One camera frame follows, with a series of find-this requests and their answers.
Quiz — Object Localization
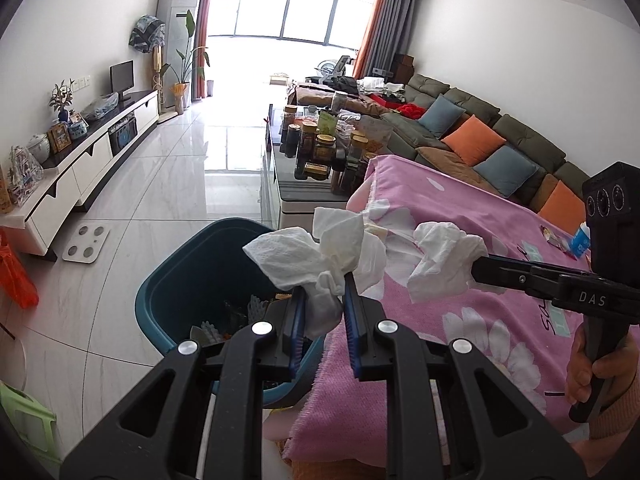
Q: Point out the tall leafy potted plant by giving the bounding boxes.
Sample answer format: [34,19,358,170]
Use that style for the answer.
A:
[160,9,211,112]

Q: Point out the dark blue plastic bin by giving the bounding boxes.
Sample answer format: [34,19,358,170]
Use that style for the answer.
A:
[135,217,327,409]

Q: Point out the group of food jars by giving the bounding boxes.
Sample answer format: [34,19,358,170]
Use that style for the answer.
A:
[277,104,387,197]

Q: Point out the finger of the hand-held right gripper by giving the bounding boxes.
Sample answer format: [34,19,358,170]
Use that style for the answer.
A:
[469,258,563,303]
[486,254,597,282]

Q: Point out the red snack packet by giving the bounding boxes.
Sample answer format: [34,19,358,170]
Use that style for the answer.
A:
[542,227,572,252]

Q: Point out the brown cardboard box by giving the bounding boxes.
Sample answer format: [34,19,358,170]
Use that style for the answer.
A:
[0,165,15,216]

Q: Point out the person's right forearm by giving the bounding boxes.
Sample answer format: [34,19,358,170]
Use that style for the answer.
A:
[570,380,640,467]

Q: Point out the white ceramic jar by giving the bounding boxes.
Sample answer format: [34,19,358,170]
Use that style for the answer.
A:
[26,133,51,164]

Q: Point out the picture frame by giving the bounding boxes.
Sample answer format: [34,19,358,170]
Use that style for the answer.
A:
[47,122,73,155]

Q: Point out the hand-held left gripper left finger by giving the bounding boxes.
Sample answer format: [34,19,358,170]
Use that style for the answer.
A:
[59,287,308,480]

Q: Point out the green plastic stool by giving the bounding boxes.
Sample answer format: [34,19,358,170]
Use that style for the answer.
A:
[0,382,59,462]

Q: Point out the brown ottoman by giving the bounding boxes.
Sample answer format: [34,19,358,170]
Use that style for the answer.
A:
[287,80,382,114]

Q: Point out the black monitor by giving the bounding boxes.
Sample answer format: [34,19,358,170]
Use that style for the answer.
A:
[110,60,136,102]

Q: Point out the white tissue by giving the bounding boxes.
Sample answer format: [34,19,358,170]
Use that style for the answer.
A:
[407,221,489,304]
[242,205,389,342]

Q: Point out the white standing air conditioner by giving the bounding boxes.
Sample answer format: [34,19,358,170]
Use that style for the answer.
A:
[156,0,203,107]

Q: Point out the person's right hand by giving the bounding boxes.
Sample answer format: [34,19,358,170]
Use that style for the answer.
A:
[565,325,640,408]

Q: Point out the glass coffee table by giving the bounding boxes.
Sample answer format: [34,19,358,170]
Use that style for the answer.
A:
[260,104,397,232]

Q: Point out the clear printed gift bag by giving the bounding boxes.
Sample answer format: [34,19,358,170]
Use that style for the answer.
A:
[7,146,45,207]

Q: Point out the plant in blue vase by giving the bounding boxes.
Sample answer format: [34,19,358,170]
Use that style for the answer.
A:
[48,79,76,124]

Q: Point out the brown speaker box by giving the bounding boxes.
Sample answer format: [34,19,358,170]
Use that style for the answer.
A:
[390,54,416,81]

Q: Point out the orange and grey curtain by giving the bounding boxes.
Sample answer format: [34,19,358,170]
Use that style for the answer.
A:
[175,0,218,101]
[352,0,418,78]

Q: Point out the white TV cabinet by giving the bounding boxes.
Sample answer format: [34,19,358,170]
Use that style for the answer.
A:
[0,90,161,262]

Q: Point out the large window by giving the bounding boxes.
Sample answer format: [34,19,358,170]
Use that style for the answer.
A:
[207,0,383,61]

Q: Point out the white bathroom scale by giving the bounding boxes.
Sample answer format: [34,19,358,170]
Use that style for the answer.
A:
[62,224,111,264]

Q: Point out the brown sofa seat mat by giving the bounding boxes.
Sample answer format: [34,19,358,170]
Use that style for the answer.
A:
[415,146,502,192]

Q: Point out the pink flowered blanket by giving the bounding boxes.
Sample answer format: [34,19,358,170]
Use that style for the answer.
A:
[280,155,640,467]

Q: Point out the black bag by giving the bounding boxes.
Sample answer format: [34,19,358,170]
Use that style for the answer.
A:
[322,75,361,95]

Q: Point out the orange plastic bag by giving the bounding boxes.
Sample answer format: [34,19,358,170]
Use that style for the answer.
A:
[0,230,40,310]

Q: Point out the pile of light clothes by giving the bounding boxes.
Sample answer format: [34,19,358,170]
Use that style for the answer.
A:
[357,76,406,99]

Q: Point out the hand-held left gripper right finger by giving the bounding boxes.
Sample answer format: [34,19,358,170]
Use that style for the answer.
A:
[344,272,588,480]

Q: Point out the green corner sofa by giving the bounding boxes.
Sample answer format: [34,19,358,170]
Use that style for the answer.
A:
[380,74,594,237]

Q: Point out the blue cup with white lid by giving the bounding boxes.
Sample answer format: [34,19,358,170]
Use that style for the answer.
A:
[570,222,592,260]

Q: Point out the clear plastic bag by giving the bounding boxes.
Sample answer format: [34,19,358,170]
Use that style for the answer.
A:
[80,91,120,121]

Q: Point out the orange cushion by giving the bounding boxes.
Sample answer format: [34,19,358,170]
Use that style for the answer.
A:
[537,180,587,236]
[441,115,506,167]

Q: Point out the grey-blue cushion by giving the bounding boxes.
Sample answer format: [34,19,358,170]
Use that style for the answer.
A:
[417,95,464,139]
[472,146,540,199]

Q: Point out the cloth covered standing fan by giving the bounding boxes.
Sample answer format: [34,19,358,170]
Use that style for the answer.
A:
[129,14,166,92]

